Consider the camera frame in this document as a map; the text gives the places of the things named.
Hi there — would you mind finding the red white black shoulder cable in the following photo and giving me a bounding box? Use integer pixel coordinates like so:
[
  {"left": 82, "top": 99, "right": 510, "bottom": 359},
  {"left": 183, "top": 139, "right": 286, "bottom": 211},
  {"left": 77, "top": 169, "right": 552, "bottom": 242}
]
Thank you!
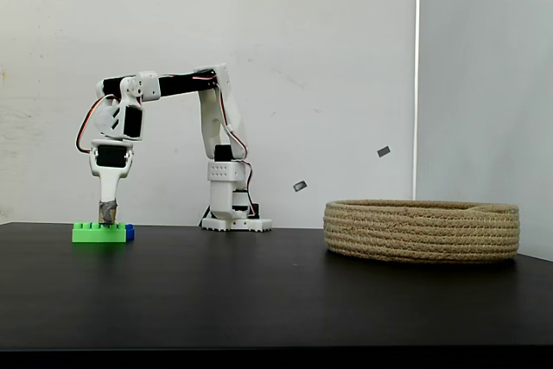
[{"left": 214, "top": 78, "right": 254, "bottom": 192}]

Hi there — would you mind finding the woven rope basket tray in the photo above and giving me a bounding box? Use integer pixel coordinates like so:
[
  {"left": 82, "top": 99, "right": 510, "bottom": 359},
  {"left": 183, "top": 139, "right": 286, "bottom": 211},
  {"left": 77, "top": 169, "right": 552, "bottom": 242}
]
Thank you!
[{"left": 323, "top": 199, "right": 521, "bottom": 265}]

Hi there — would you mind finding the red white black gripper cable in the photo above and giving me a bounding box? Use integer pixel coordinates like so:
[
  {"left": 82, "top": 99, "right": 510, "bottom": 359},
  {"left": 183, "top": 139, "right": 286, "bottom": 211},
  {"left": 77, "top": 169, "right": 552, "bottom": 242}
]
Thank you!
[{"left": 74, "top": 95, "right": 109, "bottom": 156}]

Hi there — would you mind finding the green lego block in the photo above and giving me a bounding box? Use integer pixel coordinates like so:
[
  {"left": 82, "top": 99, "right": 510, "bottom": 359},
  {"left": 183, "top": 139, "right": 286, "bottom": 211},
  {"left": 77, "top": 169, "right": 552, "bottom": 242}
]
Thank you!
[{"left": 71, "top": 221, "right": 128, "bottom": 244}]

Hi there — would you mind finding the white vertical wall trim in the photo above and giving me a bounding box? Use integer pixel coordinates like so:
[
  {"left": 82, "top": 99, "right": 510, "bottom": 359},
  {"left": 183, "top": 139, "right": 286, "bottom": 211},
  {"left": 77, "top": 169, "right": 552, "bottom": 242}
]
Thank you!
[{"left": 414, "top": 0, "right": 422, "bottom": 201}]

